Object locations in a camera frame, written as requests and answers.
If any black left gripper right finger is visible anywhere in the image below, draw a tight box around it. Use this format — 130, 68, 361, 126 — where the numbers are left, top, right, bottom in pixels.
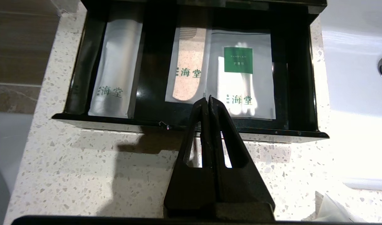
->
209, 95, 276, 217

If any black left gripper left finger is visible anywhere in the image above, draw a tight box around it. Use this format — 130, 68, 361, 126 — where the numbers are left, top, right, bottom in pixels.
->
163, 97, 217, 217

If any black drawer amenity box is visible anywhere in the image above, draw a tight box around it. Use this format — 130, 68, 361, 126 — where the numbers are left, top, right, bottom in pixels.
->
52, 0, 330, 140

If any toothbrush packet with green label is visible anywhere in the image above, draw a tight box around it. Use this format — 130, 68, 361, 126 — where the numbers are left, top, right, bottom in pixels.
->
304, 191, 368, 223

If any vanity kit packet green label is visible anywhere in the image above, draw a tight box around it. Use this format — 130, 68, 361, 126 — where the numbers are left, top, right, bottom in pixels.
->
206, 29, 277, 120

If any comb packet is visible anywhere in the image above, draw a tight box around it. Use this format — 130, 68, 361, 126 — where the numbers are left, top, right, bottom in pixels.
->
165, 27, 212, 104

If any plain white amenity packet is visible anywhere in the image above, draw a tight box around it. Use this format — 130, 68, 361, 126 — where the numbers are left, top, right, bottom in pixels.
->
88, 6, 144, 119

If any white sink basin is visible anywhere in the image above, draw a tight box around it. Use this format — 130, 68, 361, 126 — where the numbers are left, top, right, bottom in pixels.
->
319, 0, 382, 192

